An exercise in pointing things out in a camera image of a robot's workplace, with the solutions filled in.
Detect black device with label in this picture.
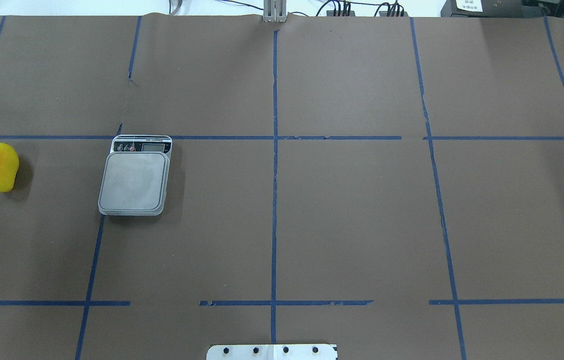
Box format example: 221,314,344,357
440,0,564,19

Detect grey digital kitchen scale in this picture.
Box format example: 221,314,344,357
97,134,173,217

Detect white metal mounting plate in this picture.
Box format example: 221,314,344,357
206,343,339,360

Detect yellow mango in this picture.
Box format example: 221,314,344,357
0,142,20,193

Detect black power strip left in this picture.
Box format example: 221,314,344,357
323,0,355,18

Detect black power strip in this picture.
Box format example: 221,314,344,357
323,0,355,18
374,0,408,18

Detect black power strip right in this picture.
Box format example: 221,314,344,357
374,0,408,18

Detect grey aluminium profile post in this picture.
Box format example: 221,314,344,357
263,0,288,23

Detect brown paper table cover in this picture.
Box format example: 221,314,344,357
0,13,564,360

